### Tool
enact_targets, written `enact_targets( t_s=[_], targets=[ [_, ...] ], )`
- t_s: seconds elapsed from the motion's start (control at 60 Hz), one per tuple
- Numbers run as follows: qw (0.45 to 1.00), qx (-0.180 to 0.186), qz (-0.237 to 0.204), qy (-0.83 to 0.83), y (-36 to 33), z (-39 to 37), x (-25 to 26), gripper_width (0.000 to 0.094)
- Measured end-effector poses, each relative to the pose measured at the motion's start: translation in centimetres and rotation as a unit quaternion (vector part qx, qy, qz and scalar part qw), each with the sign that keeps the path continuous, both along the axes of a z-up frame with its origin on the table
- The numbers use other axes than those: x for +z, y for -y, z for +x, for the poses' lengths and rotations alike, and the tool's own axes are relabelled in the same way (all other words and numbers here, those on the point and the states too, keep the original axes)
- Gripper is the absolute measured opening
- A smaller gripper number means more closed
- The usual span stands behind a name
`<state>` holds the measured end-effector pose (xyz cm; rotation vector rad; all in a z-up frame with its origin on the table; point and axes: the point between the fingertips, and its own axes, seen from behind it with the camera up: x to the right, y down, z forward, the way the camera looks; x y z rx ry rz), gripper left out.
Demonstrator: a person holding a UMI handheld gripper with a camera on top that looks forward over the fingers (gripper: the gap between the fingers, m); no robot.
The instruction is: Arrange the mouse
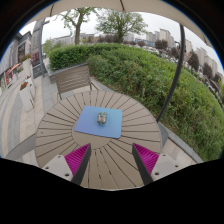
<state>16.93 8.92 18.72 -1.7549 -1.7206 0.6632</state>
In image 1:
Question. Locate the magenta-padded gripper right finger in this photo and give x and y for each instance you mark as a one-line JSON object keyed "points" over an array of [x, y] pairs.
{"points": [[163, 165]]}

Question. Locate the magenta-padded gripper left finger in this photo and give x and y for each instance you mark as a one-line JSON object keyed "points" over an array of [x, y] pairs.
{"points": [[60, 165]]}

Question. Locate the transparent green computer mouse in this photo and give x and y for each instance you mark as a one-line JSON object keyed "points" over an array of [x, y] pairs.
{"points": [[102, 118]]}

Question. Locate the blue mouse pad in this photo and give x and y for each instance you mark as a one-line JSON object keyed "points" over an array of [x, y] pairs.
{"points": [[86, 125]]}

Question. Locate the white planter with flowers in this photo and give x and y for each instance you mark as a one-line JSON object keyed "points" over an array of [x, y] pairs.
{"points": [[27, 68], [26, 98]]}

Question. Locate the slatted wooden chair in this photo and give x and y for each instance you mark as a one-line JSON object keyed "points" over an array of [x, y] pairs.
{"points": [[71, 78]]}

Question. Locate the green hedge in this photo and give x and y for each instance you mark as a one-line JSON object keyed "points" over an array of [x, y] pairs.
{"points": [[140, 73]]}

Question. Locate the dark curved parasol pole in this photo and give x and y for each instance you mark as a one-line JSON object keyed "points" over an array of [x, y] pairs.
{"points": [[178, 63]]}

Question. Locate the shopfront building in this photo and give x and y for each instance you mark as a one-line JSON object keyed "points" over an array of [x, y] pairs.
{"points": [[13, 60]]}

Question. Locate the tall grey sign pillar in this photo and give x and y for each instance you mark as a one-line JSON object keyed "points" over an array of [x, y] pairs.
{"points": [[36, 43]]}

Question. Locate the distant apartment buildings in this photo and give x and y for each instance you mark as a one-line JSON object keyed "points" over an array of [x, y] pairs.
{"points": [[164, 35]]}

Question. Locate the tall sparse tree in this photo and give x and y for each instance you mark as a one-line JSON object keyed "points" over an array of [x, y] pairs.
{"points": [[77, 33]]}

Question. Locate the round leafy tree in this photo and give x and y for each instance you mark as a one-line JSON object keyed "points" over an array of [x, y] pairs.
{"points": [[120, 22]]}

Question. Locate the beige parasol canopy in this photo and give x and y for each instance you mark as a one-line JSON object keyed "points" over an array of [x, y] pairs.
{"points": [[100, 4]]}

